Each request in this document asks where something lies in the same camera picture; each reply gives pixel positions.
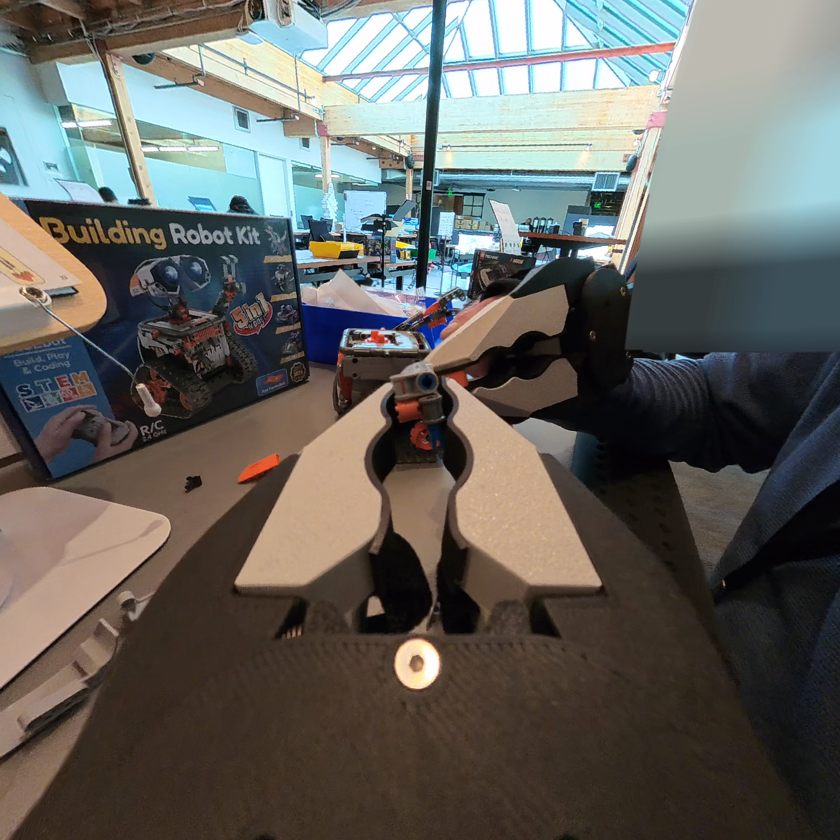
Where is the white ceiling unit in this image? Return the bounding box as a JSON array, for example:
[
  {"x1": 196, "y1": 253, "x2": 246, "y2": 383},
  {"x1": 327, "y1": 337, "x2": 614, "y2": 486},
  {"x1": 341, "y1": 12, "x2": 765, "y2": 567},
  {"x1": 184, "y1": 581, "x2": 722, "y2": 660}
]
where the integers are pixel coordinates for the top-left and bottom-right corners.
[{"x1": 244, "y1": 0, "x2": 329, "y2": 55}]

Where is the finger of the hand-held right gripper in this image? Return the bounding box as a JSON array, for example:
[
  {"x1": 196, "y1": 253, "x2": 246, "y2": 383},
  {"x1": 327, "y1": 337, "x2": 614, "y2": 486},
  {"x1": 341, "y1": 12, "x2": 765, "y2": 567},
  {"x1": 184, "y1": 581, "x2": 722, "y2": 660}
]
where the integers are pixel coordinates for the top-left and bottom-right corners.
[
  {"x1": 427, "y1": 287, "x2": 573, "y2": 378},
  {"x1": 470, "y1": 356, "x2": 583, "y2": 420}
]

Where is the white stand with wooden tray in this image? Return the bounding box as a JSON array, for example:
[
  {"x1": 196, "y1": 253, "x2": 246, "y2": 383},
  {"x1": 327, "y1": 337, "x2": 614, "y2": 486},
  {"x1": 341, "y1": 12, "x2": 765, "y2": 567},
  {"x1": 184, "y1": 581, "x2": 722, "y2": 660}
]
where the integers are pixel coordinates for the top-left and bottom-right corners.
[{"x1": 0, "y1": 192, "x2": 173, "y2": 691}]

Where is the whiteboard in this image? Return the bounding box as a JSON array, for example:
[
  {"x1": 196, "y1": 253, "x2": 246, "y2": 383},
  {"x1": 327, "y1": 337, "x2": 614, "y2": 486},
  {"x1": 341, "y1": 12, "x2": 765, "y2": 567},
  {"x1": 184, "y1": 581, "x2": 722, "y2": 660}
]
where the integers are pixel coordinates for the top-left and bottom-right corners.
[{"x1": 343, "y1": 190, "x2": 388, "y2": 232}]

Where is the person's right hand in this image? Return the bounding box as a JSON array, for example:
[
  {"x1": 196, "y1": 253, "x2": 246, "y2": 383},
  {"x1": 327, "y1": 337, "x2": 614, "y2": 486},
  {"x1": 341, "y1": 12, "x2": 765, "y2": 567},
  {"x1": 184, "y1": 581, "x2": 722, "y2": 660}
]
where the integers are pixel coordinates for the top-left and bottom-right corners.
[{"x1": 441, "y1": 289, "x2": 508, "y2": 349}]

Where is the white flip chart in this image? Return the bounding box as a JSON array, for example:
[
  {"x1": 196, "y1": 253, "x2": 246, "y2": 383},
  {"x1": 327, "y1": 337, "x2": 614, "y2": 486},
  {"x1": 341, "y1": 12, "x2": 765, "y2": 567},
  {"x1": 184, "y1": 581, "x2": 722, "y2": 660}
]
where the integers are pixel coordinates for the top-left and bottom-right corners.
[{"x1": 488, "y1": 199, "x2": 521, "y2": 252}]

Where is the blue plastic bin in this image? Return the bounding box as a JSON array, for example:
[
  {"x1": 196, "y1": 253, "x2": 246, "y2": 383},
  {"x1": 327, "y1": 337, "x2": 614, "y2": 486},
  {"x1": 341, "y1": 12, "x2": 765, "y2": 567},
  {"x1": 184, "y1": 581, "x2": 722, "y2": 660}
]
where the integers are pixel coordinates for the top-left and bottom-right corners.
[{"x1": 300, "y1": 298, "x2": 454, "y2": 366}]

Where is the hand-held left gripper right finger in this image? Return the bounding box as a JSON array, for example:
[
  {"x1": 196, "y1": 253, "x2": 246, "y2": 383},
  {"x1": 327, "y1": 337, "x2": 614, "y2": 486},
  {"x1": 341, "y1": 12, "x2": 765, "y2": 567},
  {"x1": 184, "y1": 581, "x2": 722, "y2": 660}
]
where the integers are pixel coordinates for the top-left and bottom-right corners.
[{"x1": 444, "y1": 378, "x2": 605, "y2": 601}]

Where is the black printed box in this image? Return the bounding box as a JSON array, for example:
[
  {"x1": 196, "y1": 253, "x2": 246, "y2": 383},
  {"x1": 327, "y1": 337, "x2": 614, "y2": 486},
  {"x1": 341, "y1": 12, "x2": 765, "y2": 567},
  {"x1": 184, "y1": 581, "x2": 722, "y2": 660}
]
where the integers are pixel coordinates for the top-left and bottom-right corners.
[{"x1": 468, "y1": 248, "x2": 538, "y2": 298}]

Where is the orange angled panel piece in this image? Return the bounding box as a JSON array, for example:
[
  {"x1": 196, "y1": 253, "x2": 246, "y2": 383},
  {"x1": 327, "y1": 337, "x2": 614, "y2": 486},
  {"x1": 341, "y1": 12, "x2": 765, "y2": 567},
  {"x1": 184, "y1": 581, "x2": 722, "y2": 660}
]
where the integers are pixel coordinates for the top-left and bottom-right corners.
[{"x1": 237, "y1": 453, "x2": 282, "y2": 485}]

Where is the white crumpled paper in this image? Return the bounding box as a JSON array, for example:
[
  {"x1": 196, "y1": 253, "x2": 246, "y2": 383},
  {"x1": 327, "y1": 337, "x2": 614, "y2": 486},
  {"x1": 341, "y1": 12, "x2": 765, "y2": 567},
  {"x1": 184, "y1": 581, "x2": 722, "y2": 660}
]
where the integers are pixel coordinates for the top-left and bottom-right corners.
[{"x1": 301, "y1": 268, "x2": 411, "y2": 317}]

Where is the blue printed cardboard box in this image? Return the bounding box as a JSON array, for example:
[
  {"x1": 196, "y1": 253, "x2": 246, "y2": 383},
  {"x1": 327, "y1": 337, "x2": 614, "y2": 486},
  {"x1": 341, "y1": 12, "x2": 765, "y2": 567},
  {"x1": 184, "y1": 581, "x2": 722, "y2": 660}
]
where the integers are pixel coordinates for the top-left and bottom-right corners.
[{"x1": 12, "y1": 197, "x2": 313, "y2": 481}]

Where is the person's torso in blue sweater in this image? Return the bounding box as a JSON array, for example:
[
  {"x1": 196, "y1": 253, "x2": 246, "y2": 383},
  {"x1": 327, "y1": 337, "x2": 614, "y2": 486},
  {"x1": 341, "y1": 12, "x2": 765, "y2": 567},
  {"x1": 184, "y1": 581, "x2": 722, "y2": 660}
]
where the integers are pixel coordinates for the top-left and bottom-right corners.
[{"x1": 705, "y1": 354, "x2": 840, "y2": 840}]

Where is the person's right forearm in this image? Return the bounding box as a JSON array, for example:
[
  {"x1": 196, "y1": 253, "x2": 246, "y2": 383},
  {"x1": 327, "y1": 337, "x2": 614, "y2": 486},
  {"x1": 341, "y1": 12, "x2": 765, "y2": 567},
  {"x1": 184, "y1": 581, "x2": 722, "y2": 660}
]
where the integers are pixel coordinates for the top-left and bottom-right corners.
[{"x1": 577, "y1": 351, "x2": 840, "y2": 473}]

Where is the white instruction booklet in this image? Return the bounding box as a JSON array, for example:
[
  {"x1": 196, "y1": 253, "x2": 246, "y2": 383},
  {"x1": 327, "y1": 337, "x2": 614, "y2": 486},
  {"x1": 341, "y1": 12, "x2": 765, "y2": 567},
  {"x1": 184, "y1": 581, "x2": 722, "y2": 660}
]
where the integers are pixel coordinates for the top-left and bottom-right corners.
[{"x1": 0, "y1": 215, "x2": 84, "y2": 298}]

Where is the black pole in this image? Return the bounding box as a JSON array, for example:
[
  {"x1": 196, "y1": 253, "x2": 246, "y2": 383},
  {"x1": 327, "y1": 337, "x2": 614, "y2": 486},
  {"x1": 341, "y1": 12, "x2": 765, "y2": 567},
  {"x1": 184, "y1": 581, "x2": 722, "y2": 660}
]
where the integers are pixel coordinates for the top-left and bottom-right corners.
[{"x1": 417, "y1": 0, "x2": 448, "y2": 291}]

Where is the grey tracked toy robot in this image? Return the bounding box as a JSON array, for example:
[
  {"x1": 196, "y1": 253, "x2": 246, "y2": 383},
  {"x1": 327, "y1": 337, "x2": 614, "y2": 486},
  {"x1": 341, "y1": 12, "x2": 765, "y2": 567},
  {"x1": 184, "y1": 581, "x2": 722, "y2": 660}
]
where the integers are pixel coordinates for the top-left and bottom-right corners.
[{"x1": 331, "y1": 289, "x2": 473, "y2": 421}]

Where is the wooden high table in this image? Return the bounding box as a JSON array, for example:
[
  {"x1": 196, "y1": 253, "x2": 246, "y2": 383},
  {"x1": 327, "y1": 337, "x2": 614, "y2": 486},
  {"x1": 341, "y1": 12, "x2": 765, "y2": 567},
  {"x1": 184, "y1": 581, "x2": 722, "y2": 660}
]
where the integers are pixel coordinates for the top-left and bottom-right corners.
[{"x1": 517, "y1": 230, "x2": 627, "y2": 263}]

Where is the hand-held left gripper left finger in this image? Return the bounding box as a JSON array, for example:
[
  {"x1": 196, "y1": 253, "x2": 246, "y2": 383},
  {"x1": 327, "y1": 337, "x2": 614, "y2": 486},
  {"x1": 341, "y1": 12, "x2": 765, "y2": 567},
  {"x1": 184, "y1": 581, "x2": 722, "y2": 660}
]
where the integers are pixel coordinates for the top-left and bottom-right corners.
[{"x1": 234, "y1": 381, "x2": 399, "y2": 601}]

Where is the grey toy actuator assembly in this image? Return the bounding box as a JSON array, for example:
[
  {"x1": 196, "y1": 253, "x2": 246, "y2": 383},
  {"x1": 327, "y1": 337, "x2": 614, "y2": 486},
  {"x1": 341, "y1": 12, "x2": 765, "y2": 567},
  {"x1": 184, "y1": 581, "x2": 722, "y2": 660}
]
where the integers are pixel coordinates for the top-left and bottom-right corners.
[{"x1": 389, "y1": 359, "x2": 469, "y2": 473}]

